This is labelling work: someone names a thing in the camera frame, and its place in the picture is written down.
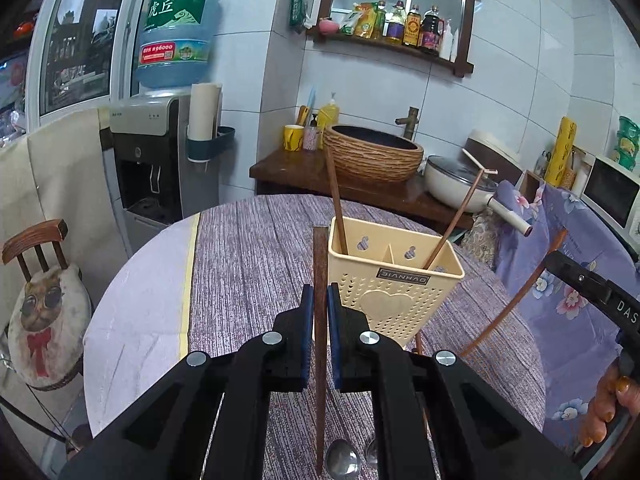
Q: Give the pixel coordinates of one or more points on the white plastic bottle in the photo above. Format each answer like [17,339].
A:
[448,42]

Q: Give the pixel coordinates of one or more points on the yellow seasoning packet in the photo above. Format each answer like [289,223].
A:
[361,21]

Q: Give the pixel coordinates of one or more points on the white pan with lid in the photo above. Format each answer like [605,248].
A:
[450,180]

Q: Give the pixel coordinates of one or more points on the white water dispenser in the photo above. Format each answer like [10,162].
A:
[150,160]

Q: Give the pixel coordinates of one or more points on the reddish wooden chair frame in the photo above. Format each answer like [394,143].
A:
[515,305]

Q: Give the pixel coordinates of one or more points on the blue water jug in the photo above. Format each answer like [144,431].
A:
[175,35]

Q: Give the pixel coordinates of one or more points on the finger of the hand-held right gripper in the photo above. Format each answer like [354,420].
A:
[575,275]

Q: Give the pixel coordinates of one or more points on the green hanging packet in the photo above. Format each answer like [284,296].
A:
[298,10]

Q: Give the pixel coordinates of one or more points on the dark soy sauce bottle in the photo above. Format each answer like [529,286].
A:
[432,32]

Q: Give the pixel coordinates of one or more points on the brown wooden chopstick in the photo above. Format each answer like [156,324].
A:
[455,220]
[320,270]
[336,200]

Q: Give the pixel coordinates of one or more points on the wooden wall shelf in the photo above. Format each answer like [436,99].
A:
[465,25]

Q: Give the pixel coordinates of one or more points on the white framed window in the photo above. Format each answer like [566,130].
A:
[80,35]

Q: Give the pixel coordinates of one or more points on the pink round container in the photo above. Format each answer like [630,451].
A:
[328,26]

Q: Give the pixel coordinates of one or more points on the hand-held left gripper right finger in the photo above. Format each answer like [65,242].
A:
[332,320]

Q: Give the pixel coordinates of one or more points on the orange label sauce bottle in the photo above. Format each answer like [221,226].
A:
[412,27]

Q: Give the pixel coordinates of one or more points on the yellow dish soap bottle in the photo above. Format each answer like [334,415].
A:
[328,115]

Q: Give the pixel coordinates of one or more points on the small pump bottle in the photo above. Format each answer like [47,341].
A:
[311,137]

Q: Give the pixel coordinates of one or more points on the stack of green bowls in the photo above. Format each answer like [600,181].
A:
[627,145]

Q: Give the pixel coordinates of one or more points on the cream plastic utensil holder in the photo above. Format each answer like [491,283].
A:
[400,300]

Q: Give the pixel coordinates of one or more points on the person's right hand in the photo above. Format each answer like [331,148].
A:
[607,400]

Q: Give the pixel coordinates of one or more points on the brown rice cooker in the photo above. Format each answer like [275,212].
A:
[495,152]

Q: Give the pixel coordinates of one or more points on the yellow cup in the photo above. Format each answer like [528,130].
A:
[293,138]

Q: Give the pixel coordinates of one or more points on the purple floral cloth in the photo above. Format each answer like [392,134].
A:
[565,340]

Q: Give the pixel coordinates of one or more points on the purple striped tablecloth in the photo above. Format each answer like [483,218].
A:
[240,270]

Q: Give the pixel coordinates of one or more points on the brown wooden chair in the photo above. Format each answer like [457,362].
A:
[35,240]

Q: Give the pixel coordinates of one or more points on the beige cloth cover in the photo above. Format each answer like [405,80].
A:
[50,180]

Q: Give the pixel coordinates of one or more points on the paper cup tube holder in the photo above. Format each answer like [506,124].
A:
[204,110]

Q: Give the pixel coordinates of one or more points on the brown woven sink basin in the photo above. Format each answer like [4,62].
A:
[375,157]

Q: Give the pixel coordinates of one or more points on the bronze faucet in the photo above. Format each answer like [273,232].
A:
[410,122]

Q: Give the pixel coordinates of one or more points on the yellow wrap roll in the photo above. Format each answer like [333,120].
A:
[561,150]

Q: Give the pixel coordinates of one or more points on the white microwave oven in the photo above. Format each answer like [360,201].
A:
[610,195]

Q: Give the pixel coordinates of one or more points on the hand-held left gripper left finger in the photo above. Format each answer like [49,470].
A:
[307,320]

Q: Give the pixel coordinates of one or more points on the purple label bottle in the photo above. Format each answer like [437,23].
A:
[396,25]

